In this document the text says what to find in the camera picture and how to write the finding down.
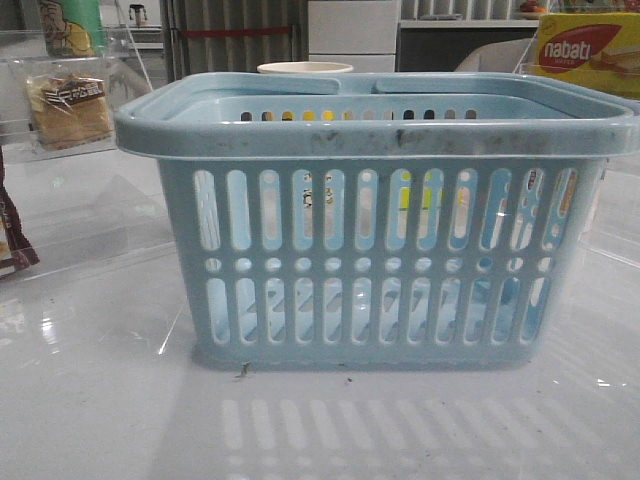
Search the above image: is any light blue plastic basket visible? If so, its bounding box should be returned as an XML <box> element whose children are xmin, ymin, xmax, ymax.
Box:
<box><xmin>114</xmin><ymin>73</ymin><xmax>639</xmax><ymax>370</ymax></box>

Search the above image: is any brown snack packet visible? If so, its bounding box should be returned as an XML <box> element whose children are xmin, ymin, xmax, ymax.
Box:
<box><xmin>1</xmin><ymin>157</ymin><xmax>40</xmax><ymax>278</ymax></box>

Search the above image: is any white drawer cabinet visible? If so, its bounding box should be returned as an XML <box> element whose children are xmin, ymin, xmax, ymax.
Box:
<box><xmin>307</xmin><ymin>1</ymin><xmax>401</xmax><ymax>72</ymax></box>

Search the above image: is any clear acrylic left shelf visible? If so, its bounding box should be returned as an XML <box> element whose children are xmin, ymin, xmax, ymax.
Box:
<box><xmin>1</xmin><ymin>27</ymin><xmax>151</xmax><ymax>282</ymax></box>

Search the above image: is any bread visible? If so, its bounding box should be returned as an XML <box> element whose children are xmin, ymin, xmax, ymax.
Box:
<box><xmin>25</xmin><ymin>73</ymin><xmax>112</xmax><ymax>151</ymax></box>

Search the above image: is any yellow nabati wafer box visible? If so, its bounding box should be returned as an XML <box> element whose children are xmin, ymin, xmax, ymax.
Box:
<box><xmin>524</xmin><ymin>12</ymin><xmax>639</xmax><ymax>100</ymax></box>

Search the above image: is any yellow popcorn paper cup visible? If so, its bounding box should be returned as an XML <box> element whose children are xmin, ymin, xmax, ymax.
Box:
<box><xmin>257</xmin><ymin>61</ymin><xmax>354</xmax><ymax>74</ymax></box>

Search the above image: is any green cartoon snack package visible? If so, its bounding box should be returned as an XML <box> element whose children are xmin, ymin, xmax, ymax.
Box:
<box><xmin>38</xmin><ymin>0</ymin><xmax>105</xmax><ymax>58</ymax></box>

